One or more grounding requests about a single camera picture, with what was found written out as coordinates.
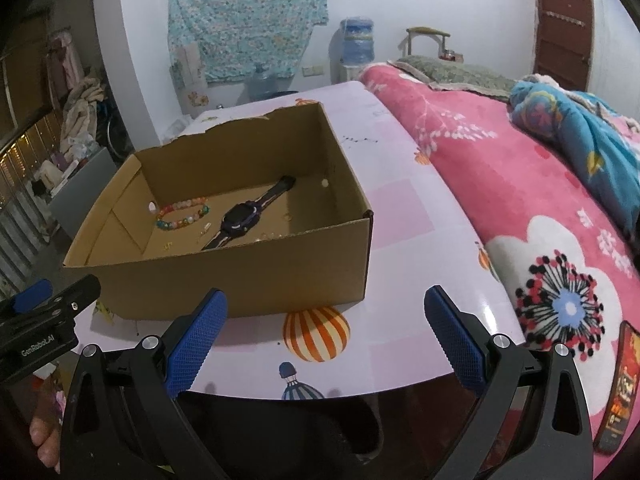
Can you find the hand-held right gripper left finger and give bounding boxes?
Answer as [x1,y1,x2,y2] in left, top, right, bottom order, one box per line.
[59,287,230,480]

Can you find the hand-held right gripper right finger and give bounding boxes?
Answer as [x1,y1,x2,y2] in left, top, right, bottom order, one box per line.
[424,285,596,480]

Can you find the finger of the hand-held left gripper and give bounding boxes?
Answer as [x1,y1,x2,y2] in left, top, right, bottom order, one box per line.
[0,279,54,317]
[36,274,103,321]

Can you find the brown cardboard box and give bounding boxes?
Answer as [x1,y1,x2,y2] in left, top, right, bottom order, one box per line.
[62,101,375,321]

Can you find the multicolour bead bracelet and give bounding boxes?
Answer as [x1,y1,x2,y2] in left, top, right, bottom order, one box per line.
[155,197,211,232]

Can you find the pink strap digital watch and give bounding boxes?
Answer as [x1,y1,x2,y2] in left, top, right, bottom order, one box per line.
[200,175,297,252]

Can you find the person's left hand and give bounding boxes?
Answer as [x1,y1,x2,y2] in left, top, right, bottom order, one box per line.
[29,390,63,476]

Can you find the black smartphone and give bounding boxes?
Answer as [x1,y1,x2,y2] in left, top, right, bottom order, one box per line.
[594,321,640,456]

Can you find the pink floral blanket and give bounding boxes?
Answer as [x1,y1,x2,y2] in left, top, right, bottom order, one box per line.
[357,62,640,480]

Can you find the pile of clothes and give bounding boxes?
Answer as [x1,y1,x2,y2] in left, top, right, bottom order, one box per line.
[60,77,108,161]

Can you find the hanging pink garment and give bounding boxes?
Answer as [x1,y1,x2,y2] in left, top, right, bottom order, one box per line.
[47,30,83,91]

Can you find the blue printed blanket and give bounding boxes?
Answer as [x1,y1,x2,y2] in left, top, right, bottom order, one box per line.
[509,76,640,256]

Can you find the empty clear water bottle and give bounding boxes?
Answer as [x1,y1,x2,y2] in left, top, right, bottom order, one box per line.
[245,62,278,102]

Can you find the grey patterned pillow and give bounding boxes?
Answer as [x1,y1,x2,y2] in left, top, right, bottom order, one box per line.
[390,54,521,97]

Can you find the white water dispenser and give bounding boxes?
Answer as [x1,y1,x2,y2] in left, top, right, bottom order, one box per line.
[330,62,366,83]

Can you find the wooden chair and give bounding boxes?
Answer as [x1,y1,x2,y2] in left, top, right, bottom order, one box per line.
[405,26,451,58]

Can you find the blue water jug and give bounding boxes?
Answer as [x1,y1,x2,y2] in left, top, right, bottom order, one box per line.
[341,17,376,67]

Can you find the teal floral hanging cloth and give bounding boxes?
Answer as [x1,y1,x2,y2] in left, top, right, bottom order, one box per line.
[167,0,330,83]

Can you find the brown wooden door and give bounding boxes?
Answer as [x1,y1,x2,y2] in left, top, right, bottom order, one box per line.
[532,0,596,92]

